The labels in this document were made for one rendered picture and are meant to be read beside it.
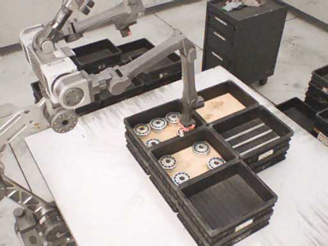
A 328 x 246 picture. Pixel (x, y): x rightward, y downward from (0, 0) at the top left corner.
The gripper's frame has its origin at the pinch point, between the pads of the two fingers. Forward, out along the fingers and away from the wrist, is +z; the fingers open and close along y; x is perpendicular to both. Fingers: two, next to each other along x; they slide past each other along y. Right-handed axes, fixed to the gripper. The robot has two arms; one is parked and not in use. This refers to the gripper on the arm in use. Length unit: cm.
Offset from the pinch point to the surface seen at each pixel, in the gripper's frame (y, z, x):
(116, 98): 101, 44, -5
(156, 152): -8.7, -0.5, 24.4
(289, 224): -72, 17, -19
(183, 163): -18.1, 5.3, 12.3
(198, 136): -9.2, -1.8, -2.9
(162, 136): 6.9, 5.0, 10.9
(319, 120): -15, 22, -111
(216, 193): -44.1, 5.4, 9.4
